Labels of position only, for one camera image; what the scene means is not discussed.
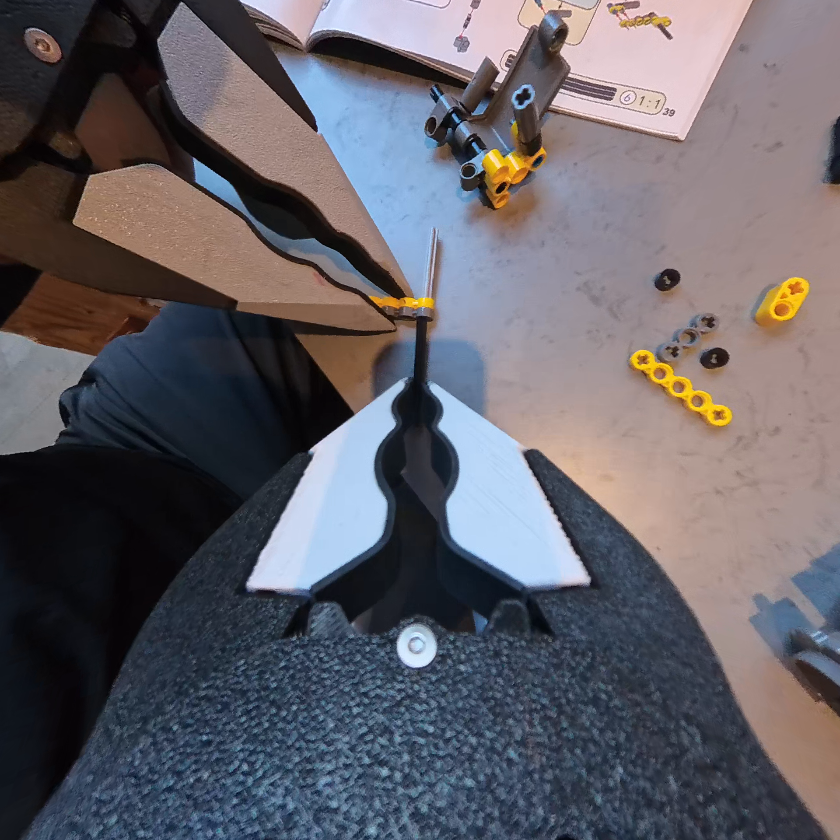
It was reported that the grey desk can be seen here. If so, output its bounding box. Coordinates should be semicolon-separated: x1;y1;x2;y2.
197;0;840;834

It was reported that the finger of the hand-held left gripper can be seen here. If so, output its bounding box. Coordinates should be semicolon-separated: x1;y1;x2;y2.
156;2;414;299
72;163;399;337

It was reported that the grey and yellow brick subassembly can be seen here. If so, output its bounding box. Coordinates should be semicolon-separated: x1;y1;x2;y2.
423;12;571;211

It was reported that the yellow five-hole beam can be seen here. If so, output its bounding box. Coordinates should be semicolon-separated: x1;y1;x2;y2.
629;349;732;427
369;294;435;321

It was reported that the person's grey trouser leg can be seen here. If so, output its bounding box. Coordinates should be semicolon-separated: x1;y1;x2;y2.
56;302;358;500

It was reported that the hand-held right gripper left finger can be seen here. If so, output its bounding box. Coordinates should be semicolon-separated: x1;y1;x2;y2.
245;378;411;599

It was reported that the white instruction booklet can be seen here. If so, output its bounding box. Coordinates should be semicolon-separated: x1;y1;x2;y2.
239;0;756;140

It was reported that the long black axle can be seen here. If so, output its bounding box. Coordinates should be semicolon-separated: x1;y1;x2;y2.
410;315;431;434

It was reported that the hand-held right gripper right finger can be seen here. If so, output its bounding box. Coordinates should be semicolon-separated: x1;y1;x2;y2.
425;381;593;616

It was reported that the person's black top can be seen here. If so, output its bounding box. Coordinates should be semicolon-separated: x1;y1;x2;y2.
0;446;244;840

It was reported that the yellow two-hole beam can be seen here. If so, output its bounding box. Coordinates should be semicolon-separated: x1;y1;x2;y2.
755;277;810;327

